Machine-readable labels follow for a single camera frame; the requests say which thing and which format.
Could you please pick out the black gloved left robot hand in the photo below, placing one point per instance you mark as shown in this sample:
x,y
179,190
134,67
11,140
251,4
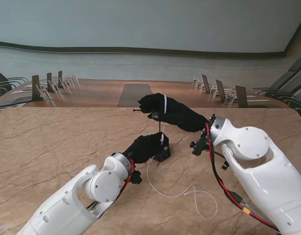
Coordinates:
x,y
145,147

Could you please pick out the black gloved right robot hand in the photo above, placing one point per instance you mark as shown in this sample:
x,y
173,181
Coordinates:
x,y
182,115

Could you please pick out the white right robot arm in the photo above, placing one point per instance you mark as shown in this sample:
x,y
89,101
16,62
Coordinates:
x,y
263,171

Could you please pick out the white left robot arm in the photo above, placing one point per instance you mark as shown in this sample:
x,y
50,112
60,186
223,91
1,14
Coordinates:
x,y
67,203

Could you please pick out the black T-bar rack marble base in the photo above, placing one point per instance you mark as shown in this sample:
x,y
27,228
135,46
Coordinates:
x,y
165,154

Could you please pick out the printed conference room backdrop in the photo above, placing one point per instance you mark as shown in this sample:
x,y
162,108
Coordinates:
x,y
150,36

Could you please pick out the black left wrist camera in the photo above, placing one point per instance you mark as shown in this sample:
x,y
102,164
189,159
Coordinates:
x,y
136,177

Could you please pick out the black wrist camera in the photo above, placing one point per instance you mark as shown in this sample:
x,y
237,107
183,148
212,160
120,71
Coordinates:
x,y
199,147
136,177

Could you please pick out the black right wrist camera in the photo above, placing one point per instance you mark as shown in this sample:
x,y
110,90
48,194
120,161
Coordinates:
x,y
199,147

